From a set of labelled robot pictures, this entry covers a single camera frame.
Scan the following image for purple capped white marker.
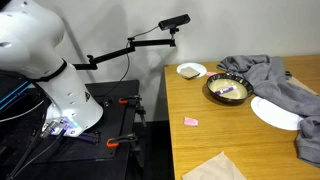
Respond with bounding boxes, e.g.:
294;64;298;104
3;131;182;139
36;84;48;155
214;85;238;96

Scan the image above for dark rimmed beige bowl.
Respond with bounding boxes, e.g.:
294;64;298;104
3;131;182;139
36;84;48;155
206;73;255;105

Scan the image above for folded brown napkin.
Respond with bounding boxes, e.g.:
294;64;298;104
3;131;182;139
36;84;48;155
179;66;201;80

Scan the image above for pink small block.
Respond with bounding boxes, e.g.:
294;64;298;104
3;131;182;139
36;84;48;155
183;116;199;128

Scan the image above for small white plate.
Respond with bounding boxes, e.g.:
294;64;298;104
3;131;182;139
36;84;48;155
176;62;208;80

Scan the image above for black robot stand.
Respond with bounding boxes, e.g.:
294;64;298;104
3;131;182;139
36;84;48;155
0;79;146;180

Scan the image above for large tan paper napkin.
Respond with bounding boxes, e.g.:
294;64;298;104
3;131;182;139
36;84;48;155
181;151;248;180

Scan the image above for large white plate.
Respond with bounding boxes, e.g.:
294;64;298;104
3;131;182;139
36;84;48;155
250;96;305;131

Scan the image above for gray hoodie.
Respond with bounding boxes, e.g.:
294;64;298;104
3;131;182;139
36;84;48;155
216;54;320;168

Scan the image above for tan paper sheet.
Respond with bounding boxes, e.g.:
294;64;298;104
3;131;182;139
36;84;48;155
288;75;319;98

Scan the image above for black box with blue stripes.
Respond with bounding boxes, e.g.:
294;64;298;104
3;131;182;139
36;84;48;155
0;69;34;113

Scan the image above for orange handled bar clamp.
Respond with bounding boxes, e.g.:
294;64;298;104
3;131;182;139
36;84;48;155
106;133;138;149
118;95;148;128

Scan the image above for thin black camera cable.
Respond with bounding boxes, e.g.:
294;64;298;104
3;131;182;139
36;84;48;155
99;25;160;98

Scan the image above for black articulated camera mount arm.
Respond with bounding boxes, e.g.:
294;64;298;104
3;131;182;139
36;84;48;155
72;28;181;71

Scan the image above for black stereo camera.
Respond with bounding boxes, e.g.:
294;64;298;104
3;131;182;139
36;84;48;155
158;13;192;32

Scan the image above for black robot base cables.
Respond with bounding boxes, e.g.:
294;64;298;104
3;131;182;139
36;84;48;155
6;128;68;180

